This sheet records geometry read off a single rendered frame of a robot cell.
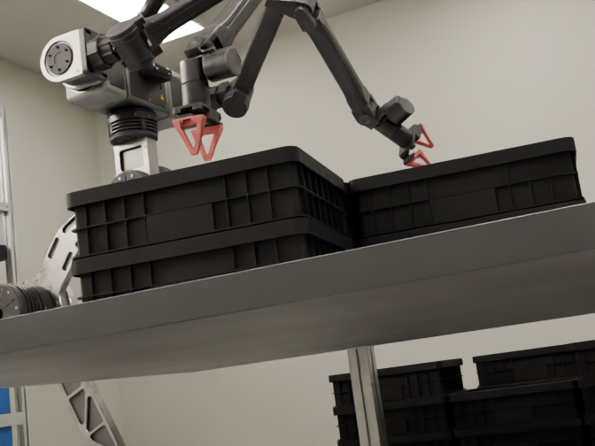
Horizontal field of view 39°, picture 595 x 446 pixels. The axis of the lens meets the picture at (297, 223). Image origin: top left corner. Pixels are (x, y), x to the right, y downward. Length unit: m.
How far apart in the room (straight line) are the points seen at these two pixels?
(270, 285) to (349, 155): 4.34
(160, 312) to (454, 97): 4.22
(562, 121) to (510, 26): 0.64
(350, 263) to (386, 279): 0.04
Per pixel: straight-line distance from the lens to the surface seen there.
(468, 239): 0.77
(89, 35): 2.22
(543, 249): 0.76
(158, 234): 1.33
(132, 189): 1.36
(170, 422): 5.67
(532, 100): 4.92
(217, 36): 1.86
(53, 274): 2.60
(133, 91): 2.35
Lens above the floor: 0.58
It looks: 11 degrees up
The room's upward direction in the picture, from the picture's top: 8 degrees counter-clockwise
